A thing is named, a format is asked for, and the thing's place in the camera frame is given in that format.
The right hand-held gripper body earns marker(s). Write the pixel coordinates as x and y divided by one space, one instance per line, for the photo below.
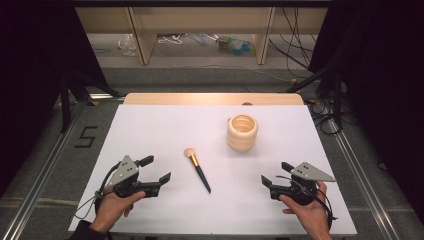
308 171

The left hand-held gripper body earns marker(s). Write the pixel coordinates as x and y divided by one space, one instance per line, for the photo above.
125 170

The ribbed cream cup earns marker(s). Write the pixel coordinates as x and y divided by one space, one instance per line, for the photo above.
242 132

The person's left hand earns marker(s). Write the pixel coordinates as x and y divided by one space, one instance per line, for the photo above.
111 206

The person's right hand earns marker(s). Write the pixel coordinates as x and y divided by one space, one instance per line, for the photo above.
308 213

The white table mat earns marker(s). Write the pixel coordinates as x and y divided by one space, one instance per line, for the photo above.
213 200

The black tripod stand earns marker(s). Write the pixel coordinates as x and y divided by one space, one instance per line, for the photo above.
333 86
68 100

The clear plastic bag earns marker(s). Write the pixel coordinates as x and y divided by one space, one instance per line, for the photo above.
128 45

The black curtain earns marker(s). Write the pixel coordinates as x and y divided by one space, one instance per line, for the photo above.
390 83
30 83

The green and blue plastic packaging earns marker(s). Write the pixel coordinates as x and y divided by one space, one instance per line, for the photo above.
235 46

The light wooden shelf unit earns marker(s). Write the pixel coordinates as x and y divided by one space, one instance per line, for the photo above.
200 20

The aluminium floor rail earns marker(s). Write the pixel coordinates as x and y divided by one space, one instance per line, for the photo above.
43 180
363 180

